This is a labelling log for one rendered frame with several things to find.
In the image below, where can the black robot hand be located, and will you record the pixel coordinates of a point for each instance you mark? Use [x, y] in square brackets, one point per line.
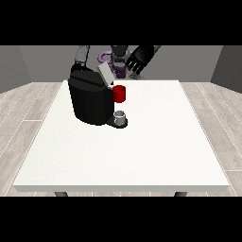
[78, 67]
[141, 56]

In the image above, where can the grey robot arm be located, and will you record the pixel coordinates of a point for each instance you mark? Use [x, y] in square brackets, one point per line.
[82, 55]

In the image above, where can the pale grey machine lid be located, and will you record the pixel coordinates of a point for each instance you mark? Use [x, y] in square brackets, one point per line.
[105, 73]

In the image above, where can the black coffee machine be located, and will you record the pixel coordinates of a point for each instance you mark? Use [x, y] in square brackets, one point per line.
[89, 100]

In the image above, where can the red pod holder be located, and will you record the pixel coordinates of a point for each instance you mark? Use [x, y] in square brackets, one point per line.
[119, 93]

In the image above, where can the small grey cup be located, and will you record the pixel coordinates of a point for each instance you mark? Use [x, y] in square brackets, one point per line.
[120, 117]

